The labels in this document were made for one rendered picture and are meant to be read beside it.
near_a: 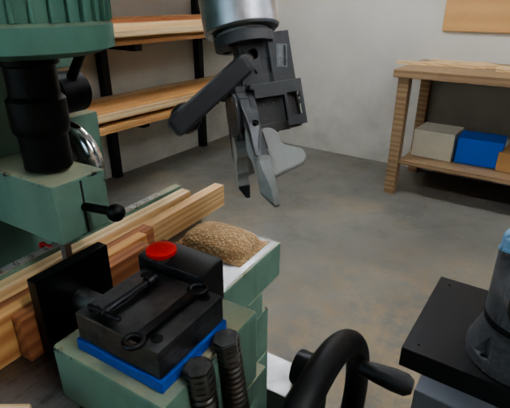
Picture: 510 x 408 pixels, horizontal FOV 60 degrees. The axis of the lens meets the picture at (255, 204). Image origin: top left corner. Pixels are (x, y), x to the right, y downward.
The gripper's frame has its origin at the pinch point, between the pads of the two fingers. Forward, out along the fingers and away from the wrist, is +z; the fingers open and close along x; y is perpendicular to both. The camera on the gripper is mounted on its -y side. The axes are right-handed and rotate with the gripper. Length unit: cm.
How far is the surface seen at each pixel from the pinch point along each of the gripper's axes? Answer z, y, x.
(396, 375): 19.4, 9.2, -12.4
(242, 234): 5.6, -0.2, 11.9
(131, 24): -94, -6, 236
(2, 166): -9.7, -27.9, 3.3
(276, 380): 34.9, 2.7, 21.2
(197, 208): 1.5, -5.4, 21.6
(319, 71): -62, 143, 315
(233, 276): 9.9, -3.5, 5.6
